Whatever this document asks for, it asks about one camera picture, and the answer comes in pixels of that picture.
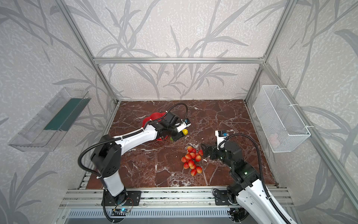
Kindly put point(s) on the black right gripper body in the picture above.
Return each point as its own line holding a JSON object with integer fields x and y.
{"x": 215, "y": 152}

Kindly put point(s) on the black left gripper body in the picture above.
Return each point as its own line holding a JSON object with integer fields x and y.
{"x": 175, "y": 132}

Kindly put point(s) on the red fake grape bunch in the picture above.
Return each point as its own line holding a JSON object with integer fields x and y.
{"x": 192, "y": 160}

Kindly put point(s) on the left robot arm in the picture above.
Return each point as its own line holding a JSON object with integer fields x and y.
{"x": 107, "y": 156}

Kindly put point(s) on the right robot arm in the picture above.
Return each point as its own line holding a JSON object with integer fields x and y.
{"x": 248, "y": 191}

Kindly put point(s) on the red flower-shaped fruit bowl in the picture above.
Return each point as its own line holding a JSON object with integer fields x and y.
{"x": 152, "y": 117}

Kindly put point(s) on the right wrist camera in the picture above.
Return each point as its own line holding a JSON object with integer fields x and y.
{"x": 221, "y": 135}

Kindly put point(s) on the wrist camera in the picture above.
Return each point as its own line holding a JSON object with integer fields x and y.
{"x": 221, "y": 135}
{"x": 183, "y": 125}

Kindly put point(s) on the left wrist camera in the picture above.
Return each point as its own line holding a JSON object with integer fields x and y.
{"x": 183, "y": 125}

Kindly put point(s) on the white wire mesh basket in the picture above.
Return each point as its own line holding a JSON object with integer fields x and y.
{"x": 283, "y": 127}

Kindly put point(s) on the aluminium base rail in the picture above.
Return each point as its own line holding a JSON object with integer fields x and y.
{"x": 171, "y": 197}

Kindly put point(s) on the clear plastic wall shelf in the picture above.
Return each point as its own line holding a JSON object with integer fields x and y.
{"x": 46, "y": 130}

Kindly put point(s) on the aluminium frame post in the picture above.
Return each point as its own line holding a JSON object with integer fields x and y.
{"x": 288, "y": 9}

